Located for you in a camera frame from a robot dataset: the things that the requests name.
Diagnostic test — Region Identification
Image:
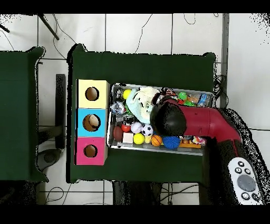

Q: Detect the cream and mint cloth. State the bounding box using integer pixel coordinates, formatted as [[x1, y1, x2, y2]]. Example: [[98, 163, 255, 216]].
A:
[[126, 86, 161, 125]]

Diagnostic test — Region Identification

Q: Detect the wooden box with three holes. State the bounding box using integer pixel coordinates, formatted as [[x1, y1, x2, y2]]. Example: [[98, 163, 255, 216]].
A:
[[74, 79, 111, 166]]

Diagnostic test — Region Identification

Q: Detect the crushed silver drink can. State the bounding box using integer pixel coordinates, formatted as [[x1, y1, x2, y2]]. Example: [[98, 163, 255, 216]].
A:
[[122, 115, 135, 126]]

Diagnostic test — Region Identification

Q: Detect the white toy baseball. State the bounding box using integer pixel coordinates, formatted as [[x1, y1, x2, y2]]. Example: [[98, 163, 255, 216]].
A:
[[130, 122, 143, 134]]

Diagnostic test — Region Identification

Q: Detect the black and white soccer ball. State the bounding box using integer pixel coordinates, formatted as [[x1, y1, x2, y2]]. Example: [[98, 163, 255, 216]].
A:
[[140, 124, 154, 137]]

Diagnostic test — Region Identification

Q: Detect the brown toy football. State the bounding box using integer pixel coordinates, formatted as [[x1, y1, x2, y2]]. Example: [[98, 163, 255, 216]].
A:
[[113, 126, 124, 142]]

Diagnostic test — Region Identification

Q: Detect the orange toy basketball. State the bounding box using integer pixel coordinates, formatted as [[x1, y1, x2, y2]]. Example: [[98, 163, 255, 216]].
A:
[[151, 134, 163, 147]]

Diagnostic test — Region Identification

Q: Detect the dark green tablecloth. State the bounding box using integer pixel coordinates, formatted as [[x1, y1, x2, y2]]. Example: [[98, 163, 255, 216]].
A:
[[0, 46, 50, 183], [66, 43, 216, 184]]

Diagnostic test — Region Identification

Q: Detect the blue spiky rubber ball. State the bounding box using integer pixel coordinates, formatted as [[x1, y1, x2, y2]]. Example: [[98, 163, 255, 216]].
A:
[[162, 135, 181, 150]]

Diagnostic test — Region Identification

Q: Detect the black monitor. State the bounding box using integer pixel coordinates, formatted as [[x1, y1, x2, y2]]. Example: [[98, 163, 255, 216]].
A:
[[35, 73, 66, 172]]

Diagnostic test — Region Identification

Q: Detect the black tripod leg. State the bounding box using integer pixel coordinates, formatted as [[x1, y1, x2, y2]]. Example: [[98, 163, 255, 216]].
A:
[[37, 13, 60, 41]]

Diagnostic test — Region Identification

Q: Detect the silver wire mesh bin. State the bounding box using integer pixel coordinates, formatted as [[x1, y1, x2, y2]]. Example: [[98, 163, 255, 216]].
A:
[[106, 82, 215, 156]]

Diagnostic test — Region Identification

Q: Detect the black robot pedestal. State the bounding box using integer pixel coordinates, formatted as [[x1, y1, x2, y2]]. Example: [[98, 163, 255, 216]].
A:
[[112, 181, 163, 206]]

